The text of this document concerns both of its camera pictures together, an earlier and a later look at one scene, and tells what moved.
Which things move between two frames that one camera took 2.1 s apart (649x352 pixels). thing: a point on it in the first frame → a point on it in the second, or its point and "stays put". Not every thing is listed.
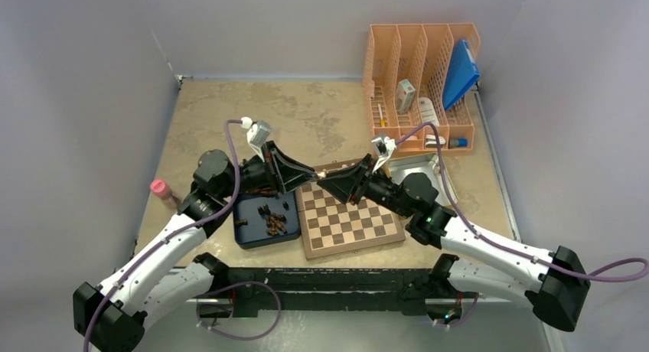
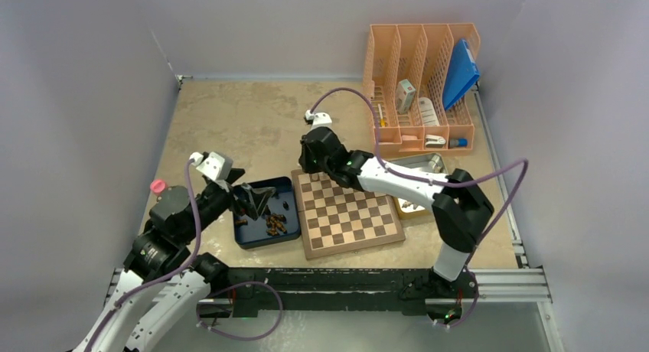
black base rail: [398, 291] stays put
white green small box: [405, 93] stays put
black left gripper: [287, 172] → [254, 197]
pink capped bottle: [161, 188] stays put
